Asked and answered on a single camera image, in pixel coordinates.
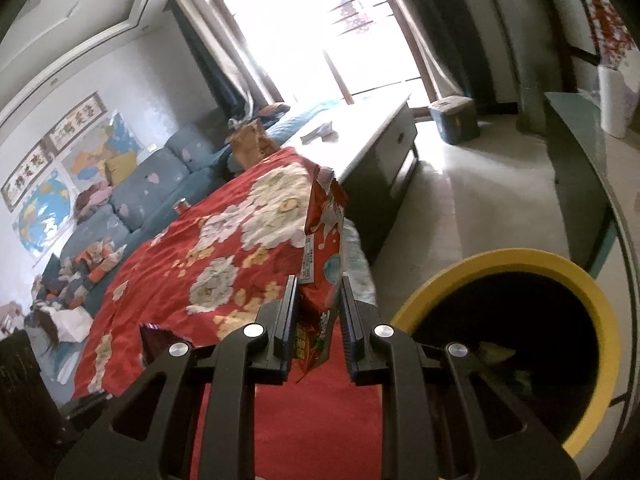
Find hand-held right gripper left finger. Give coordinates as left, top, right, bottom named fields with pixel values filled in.
left=55, top=275, right=301, bottom=480

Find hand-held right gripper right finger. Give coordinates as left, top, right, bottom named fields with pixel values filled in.
left=339, top=272, right=583, bottom=480

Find red snack packet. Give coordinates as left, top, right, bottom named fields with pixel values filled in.
left=292, top=165, right=349, bottom=386

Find yellow rimmed black trash bin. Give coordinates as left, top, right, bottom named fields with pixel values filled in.
left=389, top=248, right=622, bottom=461

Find white plastic bag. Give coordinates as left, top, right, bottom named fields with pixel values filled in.
left=47, top=305, right=92, bottom=345

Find red floral blanket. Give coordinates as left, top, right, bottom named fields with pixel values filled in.
left=72, top=146, right=386, bottom=480

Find floral quilt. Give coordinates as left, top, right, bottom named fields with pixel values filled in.
left=32, top=240, right=128, bottom=321

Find dark red wrapper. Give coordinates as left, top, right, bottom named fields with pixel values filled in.
left=139, top=322, right=193, bottom=368

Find world map poster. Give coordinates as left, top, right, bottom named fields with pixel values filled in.
left=12, top=170, right=73, bottom=266

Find orange paper bag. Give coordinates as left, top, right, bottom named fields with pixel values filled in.
left=231, top=119, right=281, bottom=170

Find pink clothes pile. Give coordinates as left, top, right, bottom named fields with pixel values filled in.
left=75, top=180, right=113, bottom=221

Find grey coffee table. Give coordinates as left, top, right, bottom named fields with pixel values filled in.
left=295, top=92, right=419, bottom=258

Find blue floral sofa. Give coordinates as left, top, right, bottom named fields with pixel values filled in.
left=32, top=102, right=346, bottom=341

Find framed calligraphy picture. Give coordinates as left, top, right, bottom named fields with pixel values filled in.
left=0, top=140, right=53, bottom=211
left=45, top=91, right=108, bottom=153

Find yellow pillow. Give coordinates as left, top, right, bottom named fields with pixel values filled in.
left=104, top=151, right=138, bottom=188

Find blue storage stool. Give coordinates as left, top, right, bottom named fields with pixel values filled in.
left=428, top=96, right=481, bottom=144

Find country map poster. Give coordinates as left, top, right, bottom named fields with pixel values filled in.
left=60, top=110, right=143, bottom=186

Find dark blue curtain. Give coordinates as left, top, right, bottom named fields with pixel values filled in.
left=167, top=0, right=281, bottom=121

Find glass topped television console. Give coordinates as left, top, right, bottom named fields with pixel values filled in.
left=544, top=91, right=640, bottom=286

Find brown framed glass door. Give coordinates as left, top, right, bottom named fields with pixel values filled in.
left=192, top=0, right=436, bottom=106

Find tall grey air conditioner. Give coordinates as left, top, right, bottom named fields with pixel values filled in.
left=475, top=0, right=546, bottom=136

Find dark grey curtain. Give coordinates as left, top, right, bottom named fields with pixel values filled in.
left=380, top=0, right=521, bottom=116

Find white cylindrical vase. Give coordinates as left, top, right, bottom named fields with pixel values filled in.
left=598, top=66, right=629, bottom=139

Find red berry branches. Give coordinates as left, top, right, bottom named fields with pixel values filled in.
left=586, top=0, right=637, bottom=68

